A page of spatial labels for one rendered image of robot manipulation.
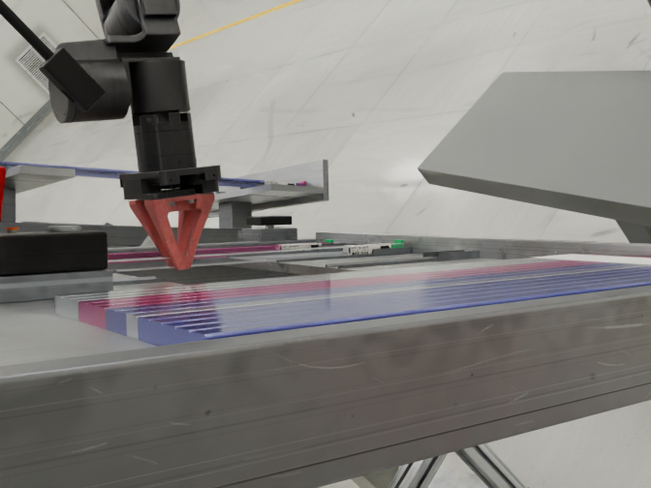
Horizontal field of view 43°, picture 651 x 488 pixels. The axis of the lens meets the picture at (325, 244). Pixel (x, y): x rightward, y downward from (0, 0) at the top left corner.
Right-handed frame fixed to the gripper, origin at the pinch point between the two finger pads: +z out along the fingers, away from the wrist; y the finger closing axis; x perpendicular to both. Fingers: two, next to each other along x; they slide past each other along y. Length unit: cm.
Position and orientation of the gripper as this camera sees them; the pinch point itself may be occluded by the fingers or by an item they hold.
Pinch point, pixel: (178, 260)
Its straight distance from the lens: 83.8
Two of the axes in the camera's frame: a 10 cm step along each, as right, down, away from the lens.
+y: 5.9, 0.4, -8.1
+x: 8.0, -1.5, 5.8
